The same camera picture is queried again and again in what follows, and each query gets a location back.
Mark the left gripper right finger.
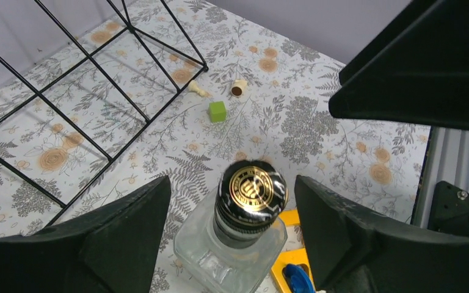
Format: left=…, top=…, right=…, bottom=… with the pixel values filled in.
left=294, top=175, right=469, bottom=292

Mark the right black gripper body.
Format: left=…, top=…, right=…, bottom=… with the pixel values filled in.
left=329, top=1, right=469, bottom=131

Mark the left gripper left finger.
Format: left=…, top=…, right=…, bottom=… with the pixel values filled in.
left=0, top=176, right=172, bottom=292

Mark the clear bottle black cap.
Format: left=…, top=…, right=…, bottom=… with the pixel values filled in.
left=173, top=160, right=289, bottom=292

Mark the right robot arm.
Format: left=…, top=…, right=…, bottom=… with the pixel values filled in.
left=329, top=1, right=469, bottom=236

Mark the green cube near rack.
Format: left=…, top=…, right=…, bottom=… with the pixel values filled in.
left=208, top=101, right=227, bottom=123

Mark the blue clip toy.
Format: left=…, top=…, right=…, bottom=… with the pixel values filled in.
left=282, top=264, right=316, bottom=293

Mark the floral table mat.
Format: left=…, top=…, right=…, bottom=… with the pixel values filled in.
left=0, top=0, right=432, bottom=293

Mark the small cream chess pawn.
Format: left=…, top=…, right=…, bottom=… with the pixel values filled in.
left=188, top=80, right=210, bottom=98

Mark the cork stopper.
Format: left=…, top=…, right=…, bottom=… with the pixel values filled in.
left=230, top=79, right=248, bottom=97

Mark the yellow triangle frame toy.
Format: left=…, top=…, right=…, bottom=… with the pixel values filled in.
left=269, top=208, right=316, bottom=293

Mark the black wire wine rack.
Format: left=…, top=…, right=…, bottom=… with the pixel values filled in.
left=0, top=1, right=209, bottom=226

